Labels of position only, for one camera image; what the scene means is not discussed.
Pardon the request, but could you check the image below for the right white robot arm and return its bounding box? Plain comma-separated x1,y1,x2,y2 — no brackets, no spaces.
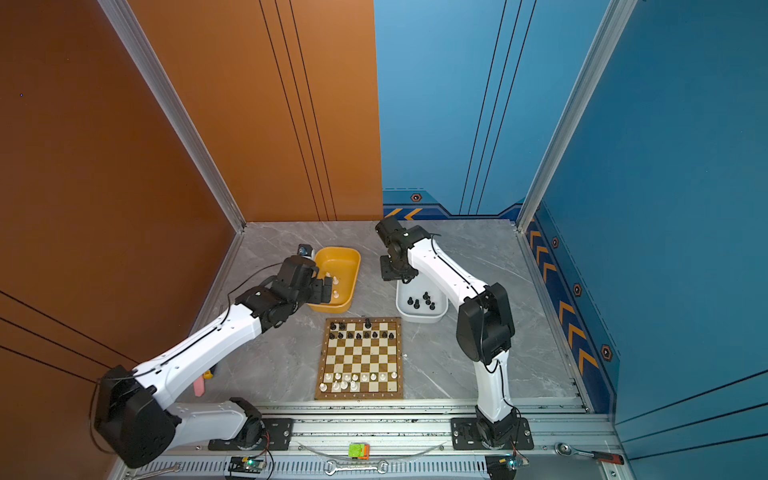
375,217,521,449

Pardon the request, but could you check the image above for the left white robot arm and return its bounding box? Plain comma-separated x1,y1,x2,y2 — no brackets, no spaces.
92,255,333,469

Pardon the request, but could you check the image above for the wooden chess board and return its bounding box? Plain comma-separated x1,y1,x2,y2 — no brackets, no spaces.
314,317,404,401

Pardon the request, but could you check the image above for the left circuit board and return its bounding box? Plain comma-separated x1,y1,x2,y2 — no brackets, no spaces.
226,456,269,479

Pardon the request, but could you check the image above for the circuit board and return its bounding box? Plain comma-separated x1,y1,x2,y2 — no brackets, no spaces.
484,455,530,480
226,456,269,479

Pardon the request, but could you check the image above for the right circuit board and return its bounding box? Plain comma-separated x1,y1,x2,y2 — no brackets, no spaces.
484,455,530,480

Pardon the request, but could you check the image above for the white plastic tray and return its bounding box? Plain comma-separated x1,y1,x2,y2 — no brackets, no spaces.
396,273,450,324

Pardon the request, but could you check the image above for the yellow plastic tray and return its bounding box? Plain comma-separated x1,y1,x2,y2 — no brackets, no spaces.
310,247,361,314

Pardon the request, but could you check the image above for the pink eraser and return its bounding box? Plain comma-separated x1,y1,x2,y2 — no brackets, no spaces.
193,376,205,397

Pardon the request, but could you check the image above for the green orange small block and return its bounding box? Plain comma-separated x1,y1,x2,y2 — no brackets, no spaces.
347,443,370,460

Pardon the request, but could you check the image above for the silver wrench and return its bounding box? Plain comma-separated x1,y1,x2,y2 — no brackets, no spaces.
324,459,389,476

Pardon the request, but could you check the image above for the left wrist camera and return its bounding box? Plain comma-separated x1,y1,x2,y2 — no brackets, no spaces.
297,244,315,260

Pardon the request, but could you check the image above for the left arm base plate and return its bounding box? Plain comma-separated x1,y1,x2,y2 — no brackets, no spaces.
208,418,294,452

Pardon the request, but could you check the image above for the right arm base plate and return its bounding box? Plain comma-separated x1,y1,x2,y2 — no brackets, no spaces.
450,414,535,451

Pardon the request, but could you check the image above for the red handled ratchet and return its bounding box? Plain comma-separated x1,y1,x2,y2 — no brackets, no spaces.
555,442,625,465

